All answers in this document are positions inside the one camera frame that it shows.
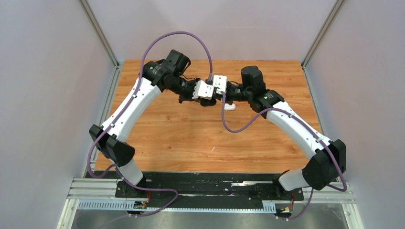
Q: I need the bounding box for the aluminium corner post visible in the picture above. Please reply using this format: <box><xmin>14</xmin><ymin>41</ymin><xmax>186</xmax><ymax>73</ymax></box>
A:
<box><xmin>301</xmin><ymin>0</ymin><xmax>346</xmax><ymax>70</ymax></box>
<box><xmin>78</xmin><ymin>0</ymin><xmax>120</xmax><ymax>68</ymax></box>

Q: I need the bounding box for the white earbud charging case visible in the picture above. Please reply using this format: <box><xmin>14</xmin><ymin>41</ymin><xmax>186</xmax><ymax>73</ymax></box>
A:
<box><xmin>224</xmin><ymin>103</ymin><xmax>236</xmax><ymax>111</ymax></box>

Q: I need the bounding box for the white slotted cable duct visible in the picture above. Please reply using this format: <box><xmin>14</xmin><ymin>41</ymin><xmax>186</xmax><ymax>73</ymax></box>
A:
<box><xmin>77</xmin><ymin>200</ymin><xmax>277</xmax><ymax>214</ymax></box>

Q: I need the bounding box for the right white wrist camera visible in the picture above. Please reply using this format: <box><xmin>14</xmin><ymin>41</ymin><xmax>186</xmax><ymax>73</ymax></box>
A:
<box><xmin>213</xmin><ymin>75</ymin><xmax>227</xmax><ymax>94</ymax></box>

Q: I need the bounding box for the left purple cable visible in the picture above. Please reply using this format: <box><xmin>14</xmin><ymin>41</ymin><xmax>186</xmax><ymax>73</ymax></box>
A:
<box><xmin>86</xmin><ymin>31</ymin><xmax>213</xmax><ymax>218</ymax></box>

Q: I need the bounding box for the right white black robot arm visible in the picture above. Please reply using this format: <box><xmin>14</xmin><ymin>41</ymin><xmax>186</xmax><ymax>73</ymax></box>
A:
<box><xmin>213</xmin><ymin>66</ymin><xmax>346</xmax><ymax>199</ymax></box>

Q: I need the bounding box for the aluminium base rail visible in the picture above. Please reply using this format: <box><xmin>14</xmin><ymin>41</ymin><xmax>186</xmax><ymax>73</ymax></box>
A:
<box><xmin>67</xmin><ymin>178</ymin><xmax>355</xmax><ymax>204</ymax></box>

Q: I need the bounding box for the right aluminium corner post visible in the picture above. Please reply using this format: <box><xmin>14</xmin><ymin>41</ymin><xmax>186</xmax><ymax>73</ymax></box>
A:
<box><xmin>301</xmin><ymin>0</ymin><xmax>346</xmax><ymax>70</ymax></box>

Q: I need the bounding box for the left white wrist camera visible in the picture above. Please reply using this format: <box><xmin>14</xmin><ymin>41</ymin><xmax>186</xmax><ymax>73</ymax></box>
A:
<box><xmin>192</xmin><ymin>80</ymin><xmax>214</xmax><ymax>99</ymax></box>

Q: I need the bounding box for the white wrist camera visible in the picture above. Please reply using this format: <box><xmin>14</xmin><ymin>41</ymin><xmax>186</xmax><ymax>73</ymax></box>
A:
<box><xmin>213</xmin><ymin>75</ymin><xmax>227</xmax><ymax>94</ymax></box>
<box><xmin>192</xmin><ymin>80</ymin><xmax>214</xmax><ymax>99</ymax></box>

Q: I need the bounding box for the black earbud charging case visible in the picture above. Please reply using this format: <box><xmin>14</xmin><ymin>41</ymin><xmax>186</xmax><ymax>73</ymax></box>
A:
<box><xmin>199</xmin><ymin>98</ymin><xmax>217</xmax><ymax>107</ymax></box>

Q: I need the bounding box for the left aluminium corner post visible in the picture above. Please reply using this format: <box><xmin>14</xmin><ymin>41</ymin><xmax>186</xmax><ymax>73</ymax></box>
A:
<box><xmin>78</xmin><ymin>0</ymin><xmax>120</xmax><ymax>68</ymax></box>

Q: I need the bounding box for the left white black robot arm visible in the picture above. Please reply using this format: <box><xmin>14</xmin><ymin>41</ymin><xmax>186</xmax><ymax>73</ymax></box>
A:
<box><xmin>89</xmin><ymin>50</ymin><xmax>193</xmax><ymax>197</ymax></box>

